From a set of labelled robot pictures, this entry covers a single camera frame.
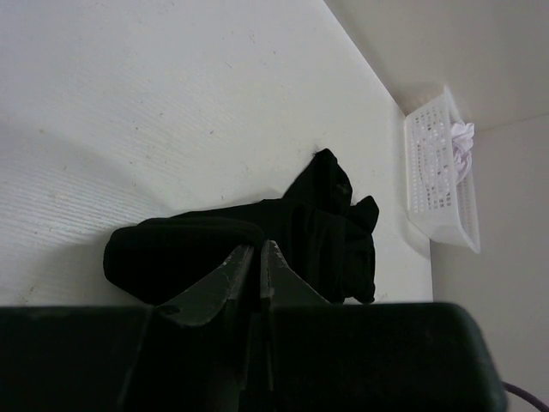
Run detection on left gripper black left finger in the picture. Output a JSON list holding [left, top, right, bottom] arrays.
[[124, 245, 254, 411]]

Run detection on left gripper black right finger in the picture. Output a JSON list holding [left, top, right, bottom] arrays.
[[260, 240, 343, 411]]

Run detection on black tank top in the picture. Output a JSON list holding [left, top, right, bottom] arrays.
[[103, 149, 379, 305]]

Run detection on white crumpled tank top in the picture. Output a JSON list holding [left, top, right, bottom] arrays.
[[450, 122, 474, 184]]

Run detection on white plastic basket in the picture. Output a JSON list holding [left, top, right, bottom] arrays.
[[405, 87, 480, 253]]

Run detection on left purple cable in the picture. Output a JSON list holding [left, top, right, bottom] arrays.
[[502, 380, 549, 412]]

